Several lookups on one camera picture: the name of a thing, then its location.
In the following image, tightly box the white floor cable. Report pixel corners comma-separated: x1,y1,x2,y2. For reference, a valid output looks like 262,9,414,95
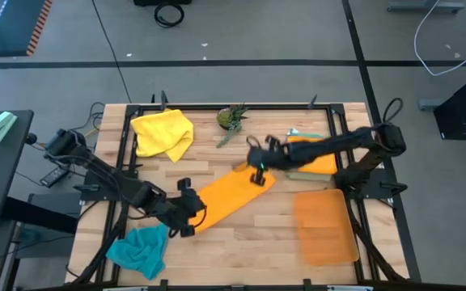
413,0,466,77

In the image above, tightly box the long black floor cable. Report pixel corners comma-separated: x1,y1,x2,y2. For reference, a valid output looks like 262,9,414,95
90,0,133,104

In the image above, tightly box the teal microfiber towel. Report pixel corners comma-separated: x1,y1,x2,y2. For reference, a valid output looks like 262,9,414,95
105,224,170,281

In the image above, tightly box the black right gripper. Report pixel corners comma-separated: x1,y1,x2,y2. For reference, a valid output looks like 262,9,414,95
246,134,294,188

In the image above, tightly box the coiled black cable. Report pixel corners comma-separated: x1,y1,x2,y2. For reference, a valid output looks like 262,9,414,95
153,2,185,28

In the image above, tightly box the black power adapter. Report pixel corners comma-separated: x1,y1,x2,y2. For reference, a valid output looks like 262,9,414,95
39,165,71,188

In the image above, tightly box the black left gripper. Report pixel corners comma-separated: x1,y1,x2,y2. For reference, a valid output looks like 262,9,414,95
165,176,209,238

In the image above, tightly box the small potted succulent plant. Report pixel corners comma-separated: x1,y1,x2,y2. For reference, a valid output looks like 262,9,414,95
215,103,251,150

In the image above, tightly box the black equipment base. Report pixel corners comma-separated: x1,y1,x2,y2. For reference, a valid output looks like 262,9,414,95
132,0,193,6

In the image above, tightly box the black aluminium rig frame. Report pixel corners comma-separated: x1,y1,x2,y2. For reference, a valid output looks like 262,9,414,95
65,91,410,291

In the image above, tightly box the pale green teal-edged towel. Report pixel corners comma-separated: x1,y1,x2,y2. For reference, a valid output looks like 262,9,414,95
285,129,335,183

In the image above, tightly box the grey desk base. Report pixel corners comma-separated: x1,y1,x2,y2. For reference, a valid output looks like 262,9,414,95
386,0,466,14

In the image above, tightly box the black orange-edged floor mat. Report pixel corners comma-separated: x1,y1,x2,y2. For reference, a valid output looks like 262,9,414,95
0,0,54,57

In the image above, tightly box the yellow microfiber towel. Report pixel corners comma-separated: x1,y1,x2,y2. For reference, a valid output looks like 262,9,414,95
130,108,195,163

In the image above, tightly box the orange microfiber towel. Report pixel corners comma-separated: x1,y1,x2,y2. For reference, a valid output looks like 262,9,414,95
287,135,338,175
188,167,277,234

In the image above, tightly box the translucent orange plastic sheet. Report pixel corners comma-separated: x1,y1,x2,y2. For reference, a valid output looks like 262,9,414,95
293,188,360,267

